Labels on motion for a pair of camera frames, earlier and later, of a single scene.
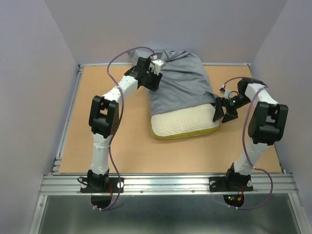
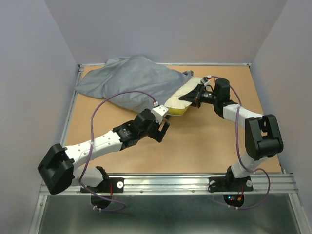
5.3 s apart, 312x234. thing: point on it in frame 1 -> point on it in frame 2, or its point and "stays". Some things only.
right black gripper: (230, 115) -> (193, 95)
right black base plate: (230, 183) stays
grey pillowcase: (184, 83) -> (135, 83)
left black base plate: (101, 185) stays
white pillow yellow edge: (185, 122) -> (177, 107)
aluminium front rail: (68, 185) stays
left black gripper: (155, 86) -> (157, 134)
